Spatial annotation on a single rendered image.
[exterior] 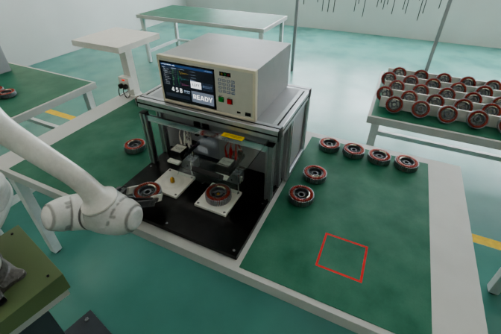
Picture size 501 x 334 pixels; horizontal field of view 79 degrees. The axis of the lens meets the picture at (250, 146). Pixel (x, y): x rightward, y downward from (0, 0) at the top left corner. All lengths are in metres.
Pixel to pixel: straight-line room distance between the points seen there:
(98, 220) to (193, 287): 1.17
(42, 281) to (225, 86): 0.87
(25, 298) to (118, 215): 0.42
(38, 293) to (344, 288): 0.95
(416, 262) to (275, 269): 0.51
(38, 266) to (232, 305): 1.05
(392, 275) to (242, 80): 0.86
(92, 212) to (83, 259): 1.42
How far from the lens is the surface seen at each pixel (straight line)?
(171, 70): 1.30
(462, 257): 1.40
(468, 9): 7.36
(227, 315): 1.90
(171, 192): 1.39
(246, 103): 1.16
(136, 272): 2.14
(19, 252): 1.36
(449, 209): 1.57
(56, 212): 1.02
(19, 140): 0.91
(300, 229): 1.26
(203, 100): 1.26
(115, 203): 0.92
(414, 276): 1.26
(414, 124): 2.15
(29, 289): 1.23
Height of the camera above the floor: 1.70
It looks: 34 degrees down
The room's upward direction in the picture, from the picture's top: straight up
